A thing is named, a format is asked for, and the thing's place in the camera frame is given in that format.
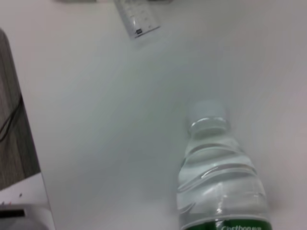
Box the clear bottle with green label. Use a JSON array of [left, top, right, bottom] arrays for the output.
[[176, 100, 274, 230]]

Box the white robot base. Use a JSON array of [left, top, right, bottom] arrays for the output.
[[0, 171, 57, 230]]

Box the transparent plastic ruler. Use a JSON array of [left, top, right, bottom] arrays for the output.
[[114, 0, 161, 39]]

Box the black floor cable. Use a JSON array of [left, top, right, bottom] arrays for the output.
[[0, 94, 24, 142]]

